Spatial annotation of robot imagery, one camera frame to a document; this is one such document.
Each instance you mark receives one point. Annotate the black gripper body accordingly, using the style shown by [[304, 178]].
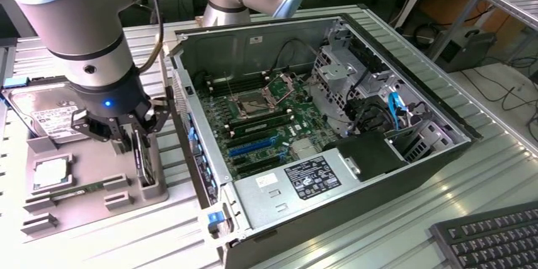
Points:
[[114, 99]]

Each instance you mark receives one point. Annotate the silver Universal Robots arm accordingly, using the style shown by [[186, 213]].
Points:
[[81, 14]]

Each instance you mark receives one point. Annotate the grey parts rack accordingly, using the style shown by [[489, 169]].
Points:
[[93, 168]]

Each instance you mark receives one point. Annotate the silver hard disk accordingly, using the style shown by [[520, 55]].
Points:
[[41, 114]]

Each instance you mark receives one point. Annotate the silver CPU chip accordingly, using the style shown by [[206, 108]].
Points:
[[51, 173]]

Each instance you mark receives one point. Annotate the thin metal locking lever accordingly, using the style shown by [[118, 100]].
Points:
[[230, 84]]

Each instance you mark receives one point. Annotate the CPU socket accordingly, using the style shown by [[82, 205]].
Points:
[[253, 103]]

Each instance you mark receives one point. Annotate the blue expansion slot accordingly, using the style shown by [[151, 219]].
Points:
[[250, 147]]

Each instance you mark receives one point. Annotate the green installed RAM stick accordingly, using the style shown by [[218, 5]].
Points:
[[261, 125]]

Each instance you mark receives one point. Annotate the metal socket cover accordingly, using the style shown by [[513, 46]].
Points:
[[284, 84]]

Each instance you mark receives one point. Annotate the blue case latch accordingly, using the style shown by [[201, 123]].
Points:
[[215, 218]]

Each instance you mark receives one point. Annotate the green motherboard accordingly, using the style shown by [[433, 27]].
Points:
[[302, 124]]

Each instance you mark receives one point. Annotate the silver chipset heatsink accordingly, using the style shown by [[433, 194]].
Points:
[[304, 149]]

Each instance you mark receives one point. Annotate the silver power supply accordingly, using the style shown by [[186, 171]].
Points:
[[294, 187]]

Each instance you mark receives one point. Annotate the metal disk bay cage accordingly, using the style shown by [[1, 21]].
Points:
[[341, 77]]

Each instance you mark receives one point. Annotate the black open PC case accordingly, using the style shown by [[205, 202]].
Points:
[[337, 193]]

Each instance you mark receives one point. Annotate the black box on floor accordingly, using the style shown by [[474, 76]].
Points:
[[465, 50]]

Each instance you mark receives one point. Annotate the black keyboard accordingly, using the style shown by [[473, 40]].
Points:
[[492, 237]]

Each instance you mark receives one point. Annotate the metal frame table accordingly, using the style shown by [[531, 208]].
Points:
[[505, 7]]

